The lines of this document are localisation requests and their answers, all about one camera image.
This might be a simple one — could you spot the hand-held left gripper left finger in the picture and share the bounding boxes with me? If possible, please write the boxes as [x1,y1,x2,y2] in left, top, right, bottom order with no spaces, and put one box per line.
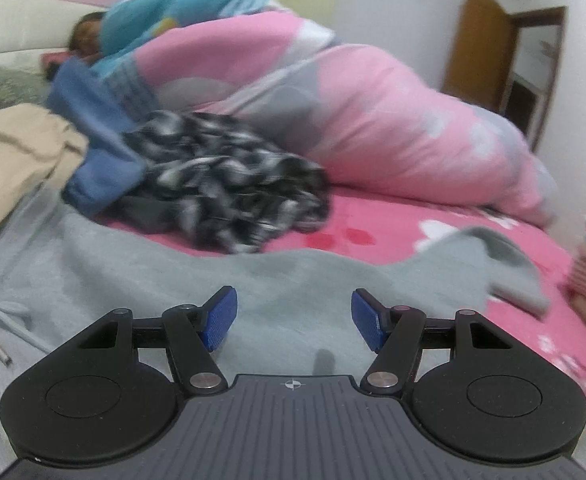
[76,285,239,392]

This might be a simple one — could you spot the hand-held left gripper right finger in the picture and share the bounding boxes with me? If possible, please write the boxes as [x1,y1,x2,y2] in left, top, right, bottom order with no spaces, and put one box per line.
[351,288,514,396]

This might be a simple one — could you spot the gray sweatpants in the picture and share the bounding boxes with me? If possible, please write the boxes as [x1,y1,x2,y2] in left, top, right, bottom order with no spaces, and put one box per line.
[0,187,554,386]

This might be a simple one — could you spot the black white plaid shirt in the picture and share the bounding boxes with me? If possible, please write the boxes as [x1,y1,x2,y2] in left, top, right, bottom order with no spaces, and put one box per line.
[122,110,332,256]

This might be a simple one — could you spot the pink floral duvet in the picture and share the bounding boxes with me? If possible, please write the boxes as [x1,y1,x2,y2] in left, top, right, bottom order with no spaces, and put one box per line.
[96,0,560,227]

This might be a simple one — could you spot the dark cabinet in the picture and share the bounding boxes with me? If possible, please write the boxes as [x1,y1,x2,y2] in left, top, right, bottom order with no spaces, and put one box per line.
[503,75,550,137]

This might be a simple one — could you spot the blue garment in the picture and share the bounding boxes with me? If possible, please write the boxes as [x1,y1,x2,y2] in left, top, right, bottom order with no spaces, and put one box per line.
[47,57,147,214]

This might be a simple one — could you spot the beige garment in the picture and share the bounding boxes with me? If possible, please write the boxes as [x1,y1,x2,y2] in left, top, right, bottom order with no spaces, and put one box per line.
[0,105,90,257]

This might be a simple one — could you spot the brown wooden door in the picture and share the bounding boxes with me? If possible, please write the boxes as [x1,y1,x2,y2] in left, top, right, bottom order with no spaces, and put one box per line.
[442,0,517,112]

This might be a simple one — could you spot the small red pillow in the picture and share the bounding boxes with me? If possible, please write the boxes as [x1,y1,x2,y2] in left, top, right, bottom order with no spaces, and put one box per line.
[40,50,75,82]

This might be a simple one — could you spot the pink white headboard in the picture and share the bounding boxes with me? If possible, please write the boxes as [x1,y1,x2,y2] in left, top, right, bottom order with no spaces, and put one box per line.
[0,0,129,69]

